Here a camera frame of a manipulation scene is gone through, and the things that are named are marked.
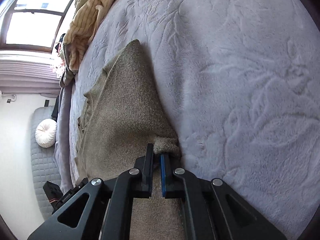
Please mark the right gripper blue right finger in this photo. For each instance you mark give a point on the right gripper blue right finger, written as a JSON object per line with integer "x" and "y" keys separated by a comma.
{"x": 211, "y": 209}

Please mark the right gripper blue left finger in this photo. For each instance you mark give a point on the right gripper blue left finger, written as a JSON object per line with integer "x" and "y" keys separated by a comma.
{"x": 102, "y": 209}

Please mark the brown knit sweater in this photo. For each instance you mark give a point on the brown knit sweater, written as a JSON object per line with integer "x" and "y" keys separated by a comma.
{"x": 121, "y": 116}

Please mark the pink red clothes pile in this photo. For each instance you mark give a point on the pink red clothes pile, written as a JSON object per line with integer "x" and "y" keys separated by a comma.
{"x": 58, "y": 64}

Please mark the grey quilted headboard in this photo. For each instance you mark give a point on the grey quilted headboard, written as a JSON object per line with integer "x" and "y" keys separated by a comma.
{"x": 43, "y": 166}

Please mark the white round cushion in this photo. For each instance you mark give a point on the white round cushion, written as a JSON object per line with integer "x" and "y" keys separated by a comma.
{"x": 45, "y": 133}

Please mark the grey garment in pile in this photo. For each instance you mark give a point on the grey garment in pile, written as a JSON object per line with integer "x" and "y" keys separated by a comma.
{"x": 67, "y": 77}

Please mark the purple pleated curtain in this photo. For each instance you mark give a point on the purple pleated curtain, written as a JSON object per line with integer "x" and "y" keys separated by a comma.
{"x": 28, "y": 72}

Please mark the lavender embossed bed blanket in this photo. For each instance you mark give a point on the lavender embossed bed blanket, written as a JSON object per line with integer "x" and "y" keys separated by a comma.
{"x": 239, "y": 81}

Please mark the cream striped quilted garment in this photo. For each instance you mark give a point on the cream striped quilted garment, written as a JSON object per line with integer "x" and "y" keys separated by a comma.
{"x": 88, "y": 16}

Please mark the black camera box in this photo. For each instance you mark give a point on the black camera box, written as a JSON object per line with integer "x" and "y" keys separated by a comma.
{"x": 53, "y": 193}

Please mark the window with brown frame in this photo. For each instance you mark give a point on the window with brown frame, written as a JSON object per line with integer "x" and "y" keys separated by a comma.
{"x": 33, "y": 25}

